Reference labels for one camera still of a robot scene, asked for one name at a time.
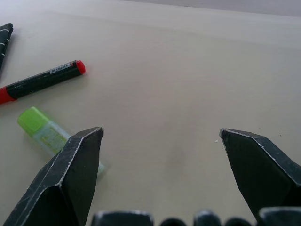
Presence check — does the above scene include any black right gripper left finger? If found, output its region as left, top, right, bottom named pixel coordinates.
left=2, top=127, right=104, bottom=226

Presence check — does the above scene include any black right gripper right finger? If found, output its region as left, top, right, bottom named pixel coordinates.
left=219, top=128, right=301, bottom=222

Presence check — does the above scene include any black object with white stripes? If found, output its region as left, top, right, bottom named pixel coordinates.
left=0, top=23, right=14, bottom=78

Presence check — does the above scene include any green glue stick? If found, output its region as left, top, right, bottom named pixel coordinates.
left=16, top=106, right=105, bottom=178

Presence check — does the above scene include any black marker with red cap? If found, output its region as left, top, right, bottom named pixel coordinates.
left=0, top=60, right=86, bottom=105

